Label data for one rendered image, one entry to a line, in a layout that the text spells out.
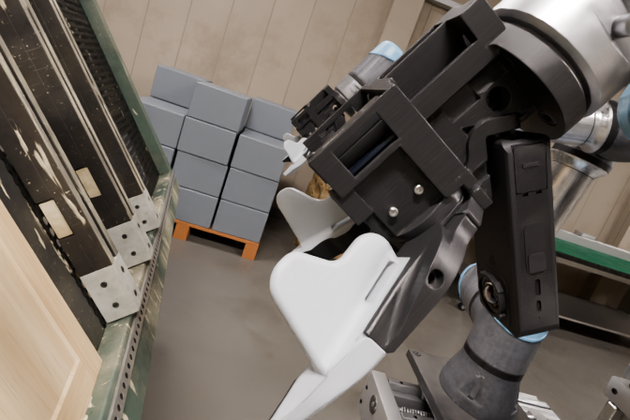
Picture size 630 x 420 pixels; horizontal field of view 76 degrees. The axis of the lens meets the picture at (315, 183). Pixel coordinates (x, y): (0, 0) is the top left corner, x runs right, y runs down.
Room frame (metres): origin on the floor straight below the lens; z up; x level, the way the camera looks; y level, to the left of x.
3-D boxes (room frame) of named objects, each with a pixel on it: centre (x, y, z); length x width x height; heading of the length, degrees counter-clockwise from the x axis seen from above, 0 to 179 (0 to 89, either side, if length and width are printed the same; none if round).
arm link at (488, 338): (0.76, -0.45, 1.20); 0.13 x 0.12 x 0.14; 176
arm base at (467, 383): (0.75, -0.45, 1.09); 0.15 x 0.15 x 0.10
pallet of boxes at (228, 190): (3.60, 0.98, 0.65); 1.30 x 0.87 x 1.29; 98
